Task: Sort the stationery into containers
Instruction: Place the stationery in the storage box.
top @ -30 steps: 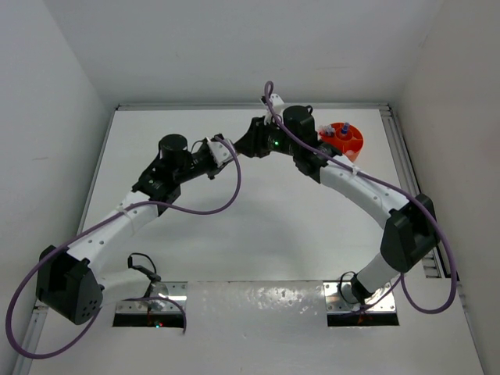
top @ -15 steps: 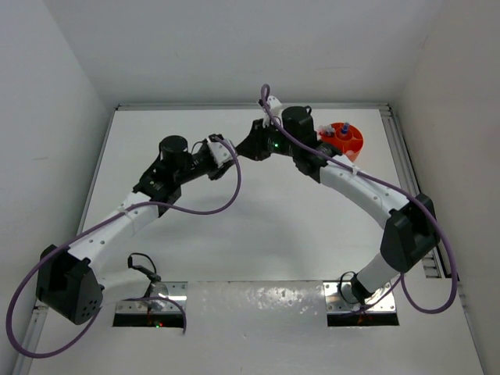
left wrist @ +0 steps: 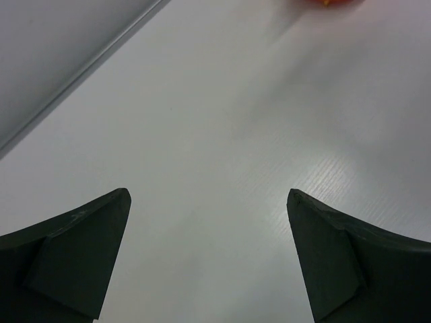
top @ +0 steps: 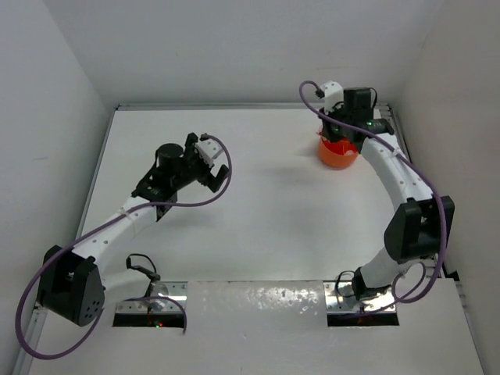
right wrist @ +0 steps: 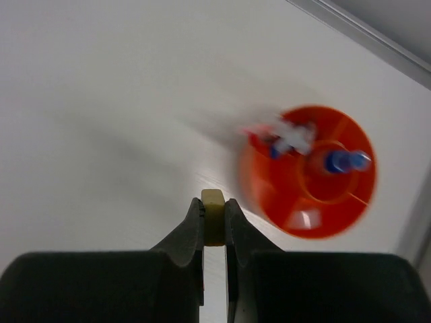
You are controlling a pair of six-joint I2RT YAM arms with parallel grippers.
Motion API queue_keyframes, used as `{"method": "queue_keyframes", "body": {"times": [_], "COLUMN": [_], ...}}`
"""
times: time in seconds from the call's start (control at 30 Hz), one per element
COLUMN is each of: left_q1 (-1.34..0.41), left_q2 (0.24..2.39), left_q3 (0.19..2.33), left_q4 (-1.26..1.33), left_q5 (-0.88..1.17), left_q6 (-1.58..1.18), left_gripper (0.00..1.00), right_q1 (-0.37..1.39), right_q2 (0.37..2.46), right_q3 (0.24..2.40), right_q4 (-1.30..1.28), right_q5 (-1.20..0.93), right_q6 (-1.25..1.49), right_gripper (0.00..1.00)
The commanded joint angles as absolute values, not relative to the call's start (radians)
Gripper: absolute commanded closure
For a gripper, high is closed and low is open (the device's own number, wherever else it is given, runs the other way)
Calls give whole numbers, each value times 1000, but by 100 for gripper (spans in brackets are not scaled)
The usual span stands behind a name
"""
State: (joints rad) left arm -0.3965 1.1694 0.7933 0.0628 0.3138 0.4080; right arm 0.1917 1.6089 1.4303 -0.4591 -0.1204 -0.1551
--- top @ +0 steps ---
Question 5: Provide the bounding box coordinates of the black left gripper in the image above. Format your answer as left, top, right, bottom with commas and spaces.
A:
171, 134, 229, 191

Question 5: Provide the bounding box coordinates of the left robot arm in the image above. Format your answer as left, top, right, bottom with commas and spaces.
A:
37, 133, 231, 327

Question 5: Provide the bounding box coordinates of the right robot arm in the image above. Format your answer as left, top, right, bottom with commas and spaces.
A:
316, 81, 455, 300

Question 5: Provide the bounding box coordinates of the orange round compartment container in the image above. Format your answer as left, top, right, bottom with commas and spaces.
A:
318, 132, 359, 169

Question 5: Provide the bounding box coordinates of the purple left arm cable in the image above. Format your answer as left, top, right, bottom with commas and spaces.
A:
14, 133, 234, 360

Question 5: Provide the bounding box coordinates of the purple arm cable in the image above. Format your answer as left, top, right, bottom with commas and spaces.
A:
14, 133, 234, 360
298, 80, 448, 316

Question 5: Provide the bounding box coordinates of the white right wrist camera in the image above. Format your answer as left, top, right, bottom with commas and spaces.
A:
316, 80, 344, 113

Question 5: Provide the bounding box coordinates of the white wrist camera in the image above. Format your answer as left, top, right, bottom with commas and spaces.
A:
316, 80, 344, 113
195, 138, 223, 167

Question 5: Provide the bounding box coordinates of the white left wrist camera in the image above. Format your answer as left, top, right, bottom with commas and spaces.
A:
195, 138, 223, 167

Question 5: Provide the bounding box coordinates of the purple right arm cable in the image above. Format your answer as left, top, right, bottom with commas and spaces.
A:
298, 80, 448, 316

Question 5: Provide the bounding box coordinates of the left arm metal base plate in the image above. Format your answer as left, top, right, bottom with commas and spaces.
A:
115, 281, 188, 314

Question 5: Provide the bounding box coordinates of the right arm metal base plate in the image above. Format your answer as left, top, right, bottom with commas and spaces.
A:
323, 280, 396, 315

